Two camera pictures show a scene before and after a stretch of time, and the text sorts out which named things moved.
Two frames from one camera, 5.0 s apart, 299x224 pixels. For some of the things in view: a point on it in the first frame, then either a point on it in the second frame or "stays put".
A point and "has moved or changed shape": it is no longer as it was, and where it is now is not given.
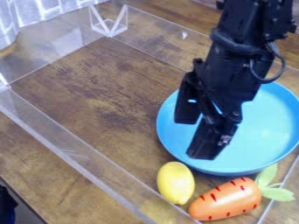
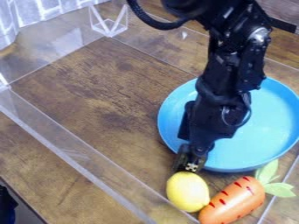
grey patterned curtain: x=22 y=12 stays put
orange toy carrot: x=237 y=198 has moved or changed shape
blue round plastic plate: x=263 y=142 stays put
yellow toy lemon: x=175 y=182 has moved or changed shape
